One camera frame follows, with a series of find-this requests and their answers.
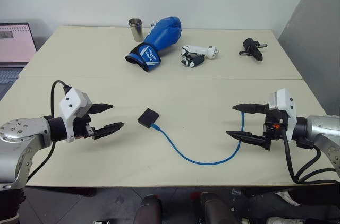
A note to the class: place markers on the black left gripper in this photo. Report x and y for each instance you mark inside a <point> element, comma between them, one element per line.
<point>79,128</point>

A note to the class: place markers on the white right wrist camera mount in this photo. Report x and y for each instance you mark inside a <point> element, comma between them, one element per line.
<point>285,102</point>

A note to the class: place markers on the open laptop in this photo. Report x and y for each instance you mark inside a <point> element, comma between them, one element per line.
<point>14,46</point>

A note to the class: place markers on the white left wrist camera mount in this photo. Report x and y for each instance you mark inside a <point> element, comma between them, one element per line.
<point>71,102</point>

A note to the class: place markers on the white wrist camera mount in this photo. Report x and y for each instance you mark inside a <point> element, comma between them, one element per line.
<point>285,102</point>
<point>71,102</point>

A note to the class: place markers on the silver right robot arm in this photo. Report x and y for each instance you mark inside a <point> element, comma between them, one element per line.
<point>320,128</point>

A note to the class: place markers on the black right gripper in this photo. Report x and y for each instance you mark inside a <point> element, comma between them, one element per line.
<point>275,125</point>

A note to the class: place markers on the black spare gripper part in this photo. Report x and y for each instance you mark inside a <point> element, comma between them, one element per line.
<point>251,44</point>

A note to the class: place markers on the blue boxing glove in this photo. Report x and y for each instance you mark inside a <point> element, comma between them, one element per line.
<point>162,38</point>

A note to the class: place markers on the small black box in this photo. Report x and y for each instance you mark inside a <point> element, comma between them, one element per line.
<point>147,117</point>

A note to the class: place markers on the dark rounded shape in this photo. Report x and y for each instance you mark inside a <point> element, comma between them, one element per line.
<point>215,209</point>
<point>148,210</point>

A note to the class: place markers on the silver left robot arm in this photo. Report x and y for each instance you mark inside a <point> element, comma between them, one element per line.
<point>21,131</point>

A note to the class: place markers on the stainless steel cup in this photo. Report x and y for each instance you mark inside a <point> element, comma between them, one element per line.
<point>136,30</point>

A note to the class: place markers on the white shoe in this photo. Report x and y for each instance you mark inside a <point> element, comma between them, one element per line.
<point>284,220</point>

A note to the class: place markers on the grey partition panel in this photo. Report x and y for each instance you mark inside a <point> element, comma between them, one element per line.
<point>313,35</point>

